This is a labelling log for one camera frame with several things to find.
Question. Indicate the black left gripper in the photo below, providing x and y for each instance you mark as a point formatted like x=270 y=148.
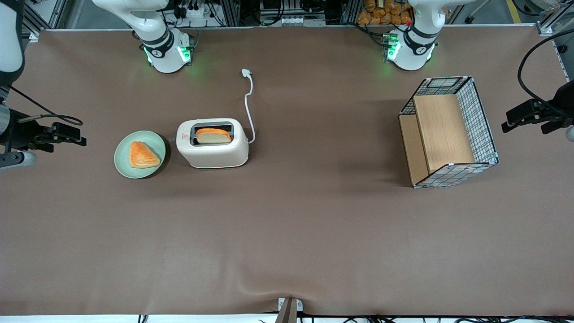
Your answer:
x=563 y=102

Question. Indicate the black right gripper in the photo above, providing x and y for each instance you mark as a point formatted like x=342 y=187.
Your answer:
x=20 y=131

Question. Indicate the white two-slot toaster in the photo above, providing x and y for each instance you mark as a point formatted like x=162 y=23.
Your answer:
x=215 y=154

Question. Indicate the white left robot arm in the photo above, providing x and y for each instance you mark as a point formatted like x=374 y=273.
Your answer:
x=412 y=56

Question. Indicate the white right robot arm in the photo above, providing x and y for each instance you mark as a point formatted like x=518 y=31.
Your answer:
x=163 y=58

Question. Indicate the orange triangular bread piece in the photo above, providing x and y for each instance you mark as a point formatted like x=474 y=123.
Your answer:
x=141 y=156

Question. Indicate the pale green round plate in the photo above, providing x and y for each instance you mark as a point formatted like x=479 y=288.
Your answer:
x=152 y=139

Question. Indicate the wooden step shelf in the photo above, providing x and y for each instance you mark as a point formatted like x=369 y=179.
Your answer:
x=441 y=130

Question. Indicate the bread slice with orange crust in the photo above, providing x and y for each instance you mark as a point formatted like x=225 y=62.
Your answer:
x=213 y=137

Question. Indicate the white power strip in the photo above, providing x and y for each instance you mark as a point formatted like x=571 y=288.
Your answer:
x=193 y=11

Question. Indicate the bag of bread rolls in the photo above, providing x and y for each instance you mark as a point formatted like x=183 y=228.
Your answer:
x=376 y=15

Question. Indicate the brown table cover mat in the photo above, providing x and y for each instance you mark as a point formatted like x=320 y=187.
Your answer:
x=314 y=224

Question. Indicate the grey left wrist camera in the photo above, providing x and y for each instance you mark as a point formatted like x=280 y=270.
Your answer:
x=570 y=133

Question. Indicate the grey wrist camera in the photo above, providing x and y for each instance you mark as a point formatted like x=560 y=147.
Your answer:
x=20 y=159
x=570 y=133

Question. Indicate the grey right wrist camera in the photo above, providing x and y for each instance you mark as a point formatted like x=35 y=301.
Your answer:
x=20 y=159

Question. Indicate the aluminium frame profile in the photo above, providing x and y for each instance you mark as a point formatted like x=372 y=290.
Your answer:
x=40 y=18
x=554 y=18

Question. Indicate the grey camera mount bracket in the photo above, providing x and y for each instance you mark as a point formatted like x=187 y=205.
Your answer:
x=287 y=314

